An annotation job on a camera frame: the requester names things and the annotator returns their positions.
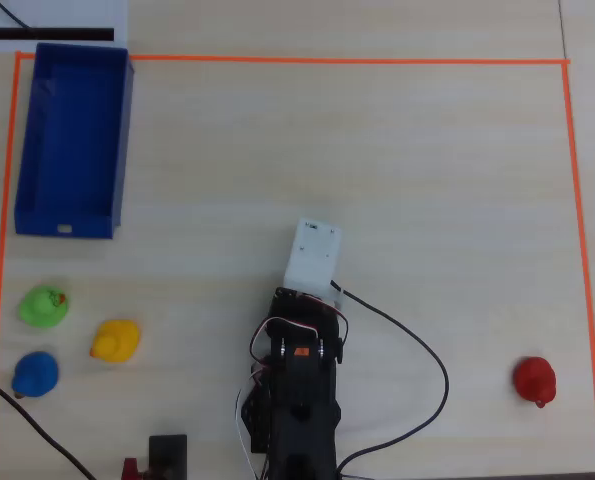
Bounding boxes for thick black cable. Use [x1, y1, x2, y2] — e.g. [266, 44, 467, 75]
[0, 369, 98, 480]

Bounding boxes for blue plastic box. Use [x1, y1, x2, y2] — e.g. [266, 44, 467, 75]
[14, 42, 136, 240]

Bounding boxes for blue rubber duck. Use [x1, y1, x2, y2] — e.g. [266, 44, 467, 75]
[11, 351, 60, 400]

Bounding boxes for thin black cable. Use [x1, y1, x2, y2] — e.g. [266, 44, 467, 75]
[0, 0, 36, 33]

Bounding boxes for black camera cable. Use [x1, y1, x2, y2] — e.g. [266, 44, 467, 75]
[329, 279, 451, 477]

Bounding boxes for white camera box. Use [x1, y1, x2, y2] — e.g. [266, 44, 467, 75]
[282, 217, 346, 310]

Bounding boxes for red white black servo wire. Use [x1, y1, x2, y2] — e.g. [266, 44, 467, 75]
[235, 359, 274, 480]
[249, 293, 351, 362]

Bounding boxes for red rubber duck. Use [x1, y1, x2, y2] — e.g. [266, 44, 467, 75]
[513, 356, 558, 410]

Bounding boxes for black clamp block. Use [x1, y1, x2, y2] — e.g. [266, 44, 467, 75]
[148, 434, 188, 480]

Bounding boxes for green rubber duck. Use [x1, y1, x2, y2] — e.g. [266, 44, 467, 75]
[17, 285, 70, 329]

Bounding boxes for black strip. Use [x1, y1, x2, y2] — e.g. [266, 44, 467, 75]
[0, 27, 115, 42]

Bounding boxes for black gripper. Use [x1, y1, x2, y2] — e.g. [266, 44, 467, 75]
[269, 287, 349, 335]

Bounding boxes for orange tape border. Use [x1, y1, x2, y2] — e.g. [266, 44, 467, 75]
[0, 50, 595, 474]

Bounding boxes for white paper sheet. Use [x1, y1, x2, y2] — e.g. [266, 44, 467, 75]
[0, 0, 130, 54]

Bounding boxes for yellow rubber duck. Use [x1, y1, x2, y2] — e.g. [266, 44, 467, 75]
[88, 319, 142, 364]

